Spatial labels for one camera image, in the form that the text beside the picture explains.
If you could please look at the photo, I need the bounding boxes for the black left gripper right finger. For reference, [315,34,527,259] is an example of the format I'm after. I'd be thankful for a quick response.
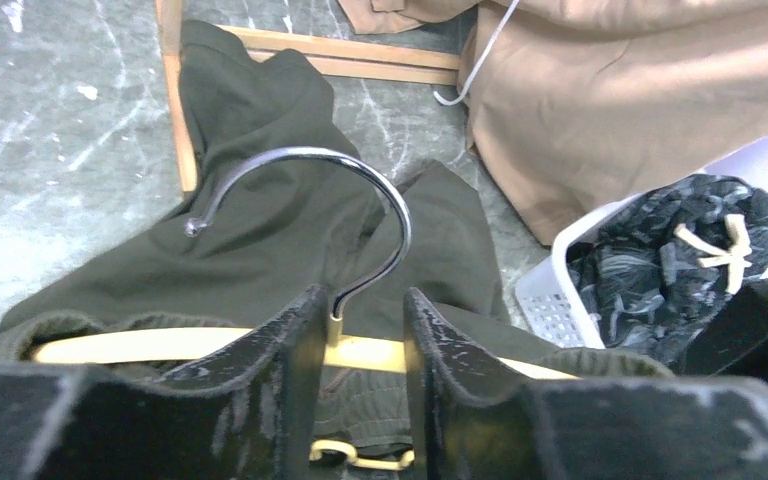
[404,289,768,479]

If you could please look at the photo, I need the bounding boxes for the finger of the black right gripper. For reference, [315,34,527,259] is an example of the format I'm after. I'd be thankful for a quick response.
[672,280,768,383]

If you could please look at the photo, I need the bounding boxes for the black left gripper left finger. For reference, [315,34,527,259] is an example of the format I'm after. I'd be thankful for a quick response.
[0,287,329,479]

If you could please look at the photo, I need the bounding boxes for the dark shark print shorts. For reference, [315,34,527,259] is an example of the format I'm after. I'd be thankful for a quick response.
[566,174,768,364]

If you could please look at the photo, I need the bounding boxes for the wooden hanger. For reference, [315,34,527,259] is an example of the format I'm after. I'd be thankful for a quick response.
[14,152,550,455]

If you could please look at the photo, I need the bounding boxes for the olive green shorts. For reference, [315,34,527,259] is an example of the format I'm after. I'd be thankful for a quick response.
[0,20,667,479]

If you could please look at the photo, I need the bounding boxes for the beige shorts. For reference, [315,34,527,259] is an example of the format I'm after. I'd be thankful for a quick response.
[342,1,768,245]

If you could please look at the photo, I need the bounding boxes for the white plastic laundry basket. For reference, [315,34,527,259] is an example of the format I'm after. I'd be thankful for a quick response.
[515,137,768,356]

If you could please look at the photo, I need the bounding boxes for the wooden clothes rack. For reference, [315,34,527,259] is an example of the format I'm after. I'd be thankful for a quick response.
[155,1,460,201]

